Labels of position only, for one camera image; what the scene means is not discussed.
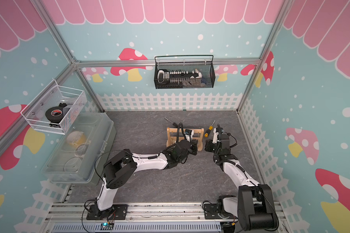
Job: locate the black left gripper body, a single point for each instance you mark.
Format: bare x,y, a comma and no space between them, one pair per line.
193,149

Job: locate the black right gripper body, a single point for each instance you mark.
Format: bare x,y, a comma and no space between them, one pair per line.
211,147

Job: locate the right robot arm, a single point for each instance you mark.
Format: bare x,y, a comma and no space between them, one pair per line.
254,206

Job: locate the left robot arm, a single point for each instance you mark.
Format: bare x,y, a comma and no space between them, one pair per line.
118,170

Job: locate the wooden jewelry display stand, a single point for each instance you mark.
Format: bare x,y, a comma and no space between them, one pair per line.
197,135

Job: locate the yellow black nut driver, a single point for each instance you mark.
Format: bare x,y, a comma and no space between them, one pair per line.
208,131

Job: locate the orange black nut driver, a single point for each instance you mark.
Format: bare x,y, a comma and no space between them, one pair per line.
173,123

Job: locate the socket set in holder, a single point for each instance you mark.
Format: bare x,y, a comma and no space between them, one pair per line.
178,79

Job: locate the clear plastic storage box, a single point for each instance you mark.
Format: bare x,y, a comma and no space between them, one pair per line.
81,153

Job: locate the green lit circuit board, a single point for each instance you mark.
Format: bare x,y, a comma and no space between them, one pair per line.
106,226

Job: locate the black tape roll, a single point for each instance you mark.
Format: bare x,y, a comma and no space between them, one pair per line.
55,114

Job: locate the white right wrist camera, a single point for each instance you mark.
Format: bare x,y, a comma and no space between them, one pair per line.
216,134

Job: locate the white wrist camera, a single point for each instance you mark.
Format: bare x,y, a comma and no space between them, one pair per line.
189,134
216,134

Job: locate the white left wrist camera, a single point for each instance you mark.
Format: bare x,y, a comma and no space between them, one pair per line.
189,134

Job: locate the black mesh wall basket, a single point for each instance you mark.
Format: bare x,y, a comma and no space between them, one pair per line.
201,63

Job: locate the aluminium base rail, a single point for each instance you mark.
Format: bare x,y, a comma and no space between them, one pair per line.
139,218

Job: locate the white wire wall basket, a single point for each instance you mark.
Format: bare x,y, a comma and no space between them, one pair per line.
72,100

